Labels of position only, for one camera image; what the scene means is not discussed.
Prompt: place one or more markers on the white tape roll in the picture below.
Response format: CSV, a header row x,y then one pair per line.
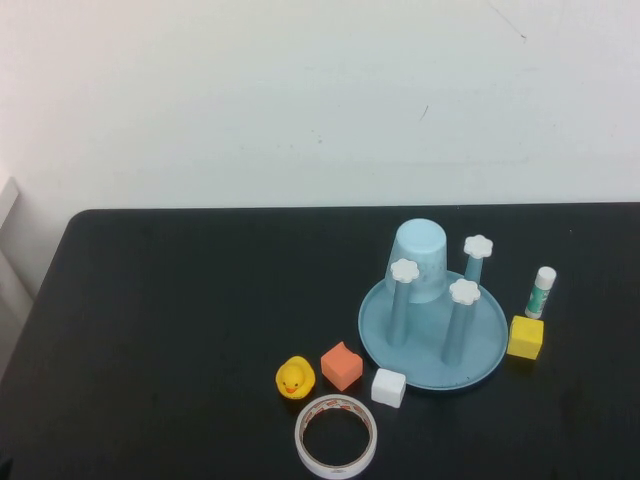
x,y
345,401

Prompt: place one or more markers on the white green glue stick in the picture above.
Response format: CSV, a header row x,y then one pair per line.
x,y
541,295

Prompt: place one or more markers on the yellow foam cube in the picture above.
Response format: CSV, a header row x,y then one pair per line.
x,y
525,340

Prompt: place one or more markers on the white foam cube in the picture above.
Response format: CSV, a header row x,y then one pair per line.
x,y
387,387

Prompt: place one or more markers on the light blue plastic cup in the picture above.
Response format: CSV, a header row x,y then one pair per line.
x,y
420,250

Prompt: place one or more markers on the orange foam cube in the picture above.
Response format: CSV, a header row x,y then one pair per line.
x,y
340,367

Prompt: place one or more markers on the yellow rubber duck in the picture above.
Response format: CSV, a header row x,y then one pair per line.
x,y
295,377

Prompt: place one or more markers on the blue four-peg cup stand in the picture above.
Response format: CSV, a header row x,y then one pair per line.
x,y
430,350

